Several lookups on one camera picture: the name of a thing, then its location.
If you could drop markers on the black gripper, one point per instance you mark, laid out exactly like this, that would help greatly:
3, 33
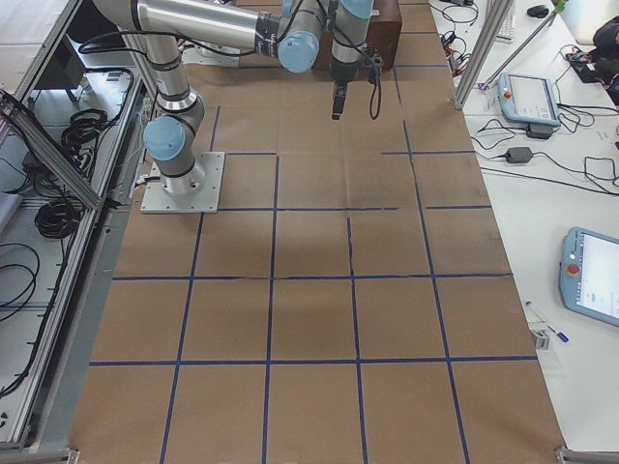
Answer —
344, 71

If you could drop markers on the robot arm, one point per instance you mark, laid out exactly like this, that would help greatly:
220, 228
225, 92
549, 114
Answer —
291, 38

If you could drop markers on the dark wooden drawer cabinet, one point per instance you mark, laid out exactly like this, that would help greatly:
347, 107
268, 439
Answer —
383, 33

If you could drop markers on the black power adapter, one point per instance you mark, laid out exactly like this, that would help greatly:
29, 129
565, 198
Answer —
518, 155

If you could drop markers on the teach pendant with screen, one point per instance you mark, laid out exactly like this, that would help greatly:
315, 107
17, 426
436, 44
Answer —
527, 99

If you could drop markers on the blue white pen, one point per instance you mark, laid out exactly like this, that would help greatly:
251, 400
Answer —
562, 336

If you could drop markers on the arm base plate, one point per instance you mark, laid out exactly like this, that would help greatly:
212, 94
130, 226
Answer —
197, 192

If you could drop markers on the aluminium frame post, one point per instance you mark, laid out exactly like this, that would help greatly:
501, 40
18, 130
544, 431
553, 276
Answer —
498, 11

